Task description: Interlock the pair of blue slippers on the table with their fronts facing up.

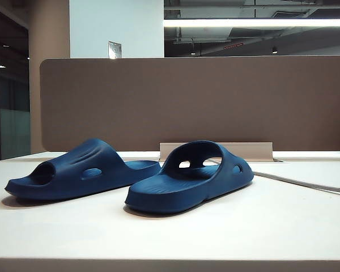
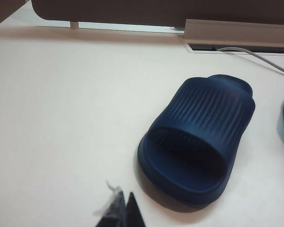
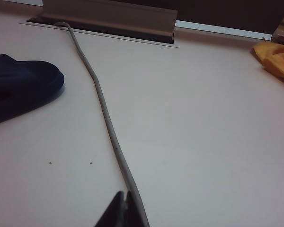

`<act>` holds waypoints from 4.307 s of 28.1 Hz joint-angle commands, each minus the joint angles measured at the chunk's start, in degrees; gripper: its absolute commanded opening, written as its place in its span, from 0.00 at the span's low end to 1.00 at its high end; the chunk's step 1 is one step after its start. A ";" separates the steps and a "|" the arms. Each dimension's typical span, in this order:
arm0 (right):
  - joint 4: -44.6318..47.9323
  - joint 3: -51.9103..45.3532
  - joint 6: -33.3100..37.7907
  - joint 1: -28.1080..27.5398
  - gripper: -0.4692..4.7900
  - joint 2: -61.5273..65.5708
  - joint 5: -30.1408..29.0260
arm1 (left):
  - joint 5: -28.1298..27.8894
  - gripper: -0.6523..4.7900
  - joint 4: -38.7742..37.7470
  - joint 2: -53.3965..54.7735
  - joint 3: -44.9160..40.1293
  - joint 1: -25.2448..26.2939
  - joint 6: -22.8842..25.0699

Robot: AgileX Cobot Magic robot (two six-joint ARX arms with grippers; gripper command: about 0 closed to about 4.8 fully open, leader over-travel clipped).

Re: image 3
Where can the brown desk partition panel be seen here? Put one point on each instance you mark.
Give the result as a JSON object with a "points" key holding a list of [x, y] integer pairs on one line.
{"points": [[227, 14]]}

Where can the yellow crumpled bag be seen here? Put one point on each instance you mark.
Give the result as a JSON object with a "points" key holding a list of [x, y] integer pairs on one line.
{"points": [[274, 59]]}

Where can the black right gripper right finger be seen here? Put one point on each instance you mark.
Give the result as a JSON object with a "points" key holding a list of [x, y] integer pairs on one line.
{"points": [[132, 212]]}

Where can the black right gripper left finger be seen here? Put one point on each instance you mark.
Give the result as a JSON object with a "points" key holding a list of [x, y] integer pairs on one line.
{"points": [[116, 212]]}

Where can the blue foam slide slipper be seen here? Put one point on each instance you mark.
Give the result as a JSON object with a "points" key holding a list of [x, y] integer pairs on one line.
{"points": [[26, 82]]}

